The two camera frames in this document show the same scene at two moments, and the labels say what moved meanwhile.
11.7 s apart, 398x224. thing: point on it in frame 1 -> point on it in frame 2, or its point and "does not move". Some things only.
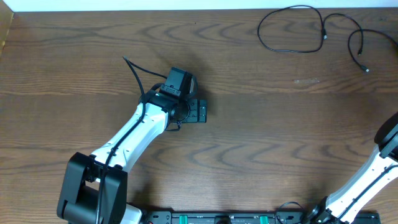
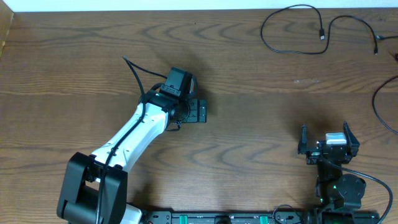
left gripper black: (201, 111) does not move
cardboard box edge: (6, 16) does not move
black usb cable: (359, 52) -> (375, 38)
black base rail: (244, 217) does not move
